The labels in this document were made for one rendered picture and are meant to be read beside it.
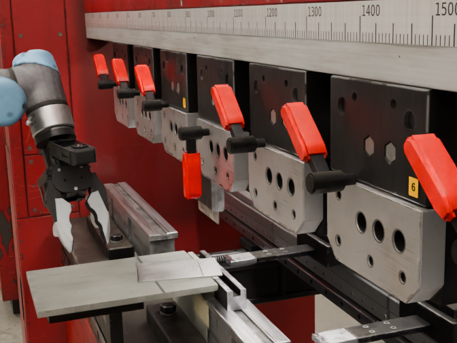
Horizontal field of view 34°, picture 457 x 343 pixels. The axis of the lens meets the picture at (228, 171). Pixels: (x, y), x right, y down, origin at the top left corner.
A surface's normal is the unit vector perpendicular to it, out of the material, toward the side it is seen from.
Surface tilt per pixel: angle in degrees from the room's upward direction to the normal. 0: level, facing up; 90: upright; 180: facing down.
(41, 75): 62
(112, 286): 0
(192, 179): 91
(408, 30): 90
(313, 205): 90
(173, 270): 0
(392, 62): 90
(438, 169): 39
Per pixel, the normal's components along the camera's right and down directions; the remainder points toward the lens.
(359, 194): -0.94, 0.10
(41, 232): 0.33, 0.18
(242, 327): -0.03, -0.98
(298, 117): 0.19, -0.64
